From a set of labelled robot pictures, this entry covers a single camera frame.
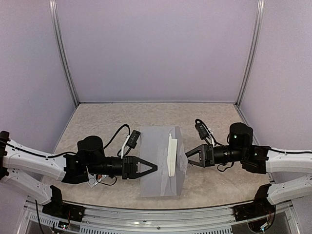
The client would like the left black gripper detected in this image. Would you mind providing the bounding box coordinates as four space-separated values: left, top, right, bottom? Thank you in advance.
87 156 157 180

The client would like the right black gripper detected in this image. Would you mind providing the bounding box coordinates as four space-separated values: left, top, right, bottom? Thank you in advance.
180 144 246 168

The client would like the beige letter paper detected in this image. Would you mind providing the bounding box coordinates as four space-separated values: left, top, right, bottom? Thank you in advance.
167 130 178 177

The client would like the grey envelope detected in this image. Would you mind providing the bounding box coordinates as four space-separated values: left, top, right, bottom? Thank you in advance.
140 126 188 197

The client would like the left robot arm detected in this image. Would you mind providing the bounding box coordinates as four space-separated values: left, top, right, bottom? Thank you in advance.
0 131 157 217

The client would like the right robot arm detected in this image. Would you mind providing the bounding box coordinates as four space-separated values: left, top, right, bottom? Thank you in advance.
186 120 312 216

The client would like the sticker sheet with seals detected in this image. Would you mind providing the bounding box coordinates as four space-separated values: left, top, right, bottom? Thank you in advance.
88 174 107 188

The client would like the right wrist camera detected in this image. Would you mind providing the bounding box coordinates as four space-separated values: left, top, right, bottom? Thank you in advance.
195 119 216 147

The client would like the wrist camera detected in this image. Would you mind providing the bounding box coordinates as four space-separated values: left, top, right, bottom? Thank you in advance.
120 130 141 158
195 119 216 147

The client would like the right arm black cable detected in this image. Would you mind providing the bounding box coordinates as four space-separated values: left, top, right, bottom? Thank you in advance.
194 118 234 173

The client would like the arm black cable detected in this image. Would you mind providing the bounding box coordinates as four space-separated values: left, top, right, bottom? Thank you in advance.
194 118 234 173
97 124 131 186

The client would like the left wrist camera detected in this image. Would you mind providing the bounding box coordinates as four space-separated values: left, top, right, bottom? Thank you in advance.
120 130 141 158

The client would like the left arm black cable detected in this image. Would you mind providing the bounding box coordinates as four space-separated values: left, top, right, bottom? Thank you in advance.
97 124 131 186

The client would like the front aluminium rail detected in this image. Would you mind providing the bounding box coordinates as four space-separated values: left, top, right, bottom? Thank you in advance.
24 202 293 234

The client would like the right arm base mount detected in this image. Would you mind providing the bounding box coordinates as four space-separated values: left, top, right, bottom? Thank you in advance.
233 184 276 221

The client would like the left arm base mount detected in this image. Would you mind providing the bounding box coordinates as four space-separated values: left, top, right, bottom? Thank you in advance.
42 185 85 222

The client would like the right aluminium frame post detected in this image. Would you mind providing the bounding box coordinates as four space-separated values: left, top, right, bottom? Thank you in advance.
235 0 265 109

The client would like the aluminium frame post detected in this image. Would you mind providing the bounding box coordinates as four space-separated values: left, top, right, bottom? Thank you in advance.
235 0 265 109
49 0 80 108

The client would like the left aluminium frame post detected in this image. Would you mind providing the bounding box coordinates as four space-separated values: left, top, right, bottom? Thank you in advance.
49 0 80 108

